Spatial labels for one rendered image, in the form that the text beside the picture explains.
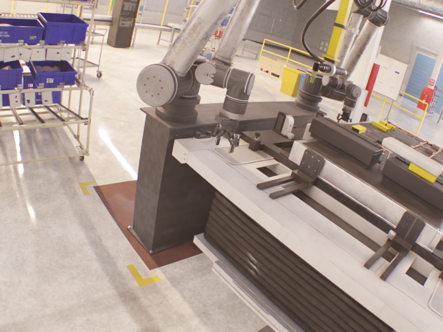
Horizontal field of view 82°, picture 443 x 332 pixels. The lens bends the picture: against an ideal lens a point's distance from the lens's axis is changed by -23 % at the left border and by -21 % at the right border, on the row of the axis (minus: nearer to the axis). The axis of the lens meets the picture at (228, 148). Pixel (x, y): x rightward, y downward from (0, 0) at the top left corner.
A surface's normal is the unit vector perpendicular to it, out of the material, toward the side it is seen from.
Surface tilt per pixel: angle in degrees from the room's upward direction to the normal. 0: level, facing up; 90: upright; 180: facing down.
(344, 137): 90
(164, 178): 90
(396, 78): 90
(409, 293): 0
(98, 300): 0
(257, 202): 0
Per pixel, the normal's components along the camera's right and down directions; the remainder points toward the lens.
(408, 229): -0.74, 0.09
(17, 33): 0.64, 0.51
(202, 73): -0.24, 0.33
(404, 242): 0.24, -0.89
